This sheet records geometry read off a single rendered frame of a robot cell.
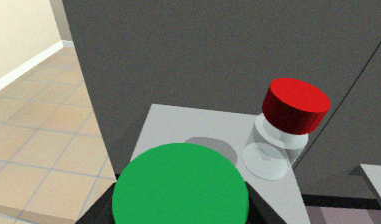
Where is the clear glass bottle with green cap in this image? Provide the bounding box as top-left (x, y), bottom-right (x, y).
top-left (112, 143), bottom-right (249, 224)

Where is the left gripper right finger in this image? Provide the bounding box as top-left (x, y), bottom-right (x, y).
top-left (245, 181), bottom-right (287, 224)

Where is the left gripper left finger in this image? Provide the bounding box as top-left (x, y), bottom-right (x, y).
top-left (75, 182), bottom-right (116, 224)

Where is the clear bottle with red cap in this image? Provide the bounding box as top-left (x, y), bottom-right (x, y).
top-left (242, 78), bottom-right (331, 181)

